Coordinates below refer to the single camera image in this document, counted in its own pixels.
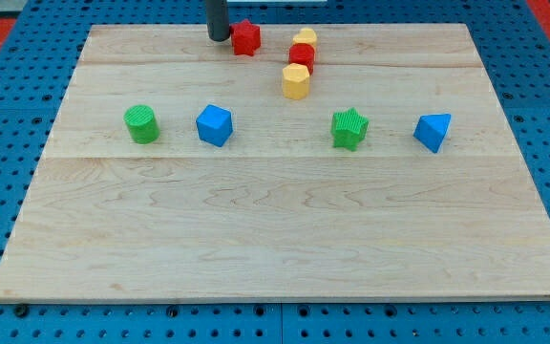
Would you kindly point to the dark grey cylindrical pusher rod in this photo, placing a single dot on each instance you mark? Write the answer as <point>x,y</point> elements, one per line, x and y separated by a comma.
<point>217,19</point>

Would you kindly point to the red star block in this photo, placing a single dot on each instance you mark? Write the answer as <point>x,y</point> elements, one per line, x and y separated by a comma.
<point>245,38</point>

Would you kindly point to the yellow heart block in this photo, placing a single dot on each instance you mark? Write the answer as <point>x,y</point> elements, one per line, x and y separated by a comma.
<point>307,36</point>

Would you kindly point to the green star block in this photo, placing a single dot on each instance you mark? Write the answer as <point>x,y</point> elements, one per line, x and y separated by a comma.
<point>348,129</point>

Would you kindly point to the red cylinder block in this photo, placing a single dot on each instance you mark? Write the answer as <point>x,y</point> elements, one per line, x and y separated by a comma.
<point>303,54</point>

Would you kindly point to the yellow hexagon block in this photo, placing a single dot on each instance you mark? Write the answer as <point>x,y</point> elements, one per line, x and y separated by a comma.
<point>295,81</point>

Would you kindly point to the blue cube block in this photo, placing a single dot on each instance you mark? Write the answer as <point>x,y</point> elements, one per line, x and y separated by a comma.
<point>214,125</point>

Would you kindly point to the green cylinder block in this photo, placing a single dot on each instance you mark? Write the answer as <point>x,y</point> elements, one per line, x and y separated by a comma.
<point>141,124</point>

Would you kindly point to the light wooden board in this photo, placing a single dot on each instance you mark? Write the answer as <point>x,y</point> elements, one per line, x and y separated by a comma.
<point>277,214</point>

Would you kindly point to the blue triangular prism block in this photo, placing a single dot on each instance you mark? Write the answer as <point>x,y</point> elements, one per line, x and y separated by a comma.
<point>431,130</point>

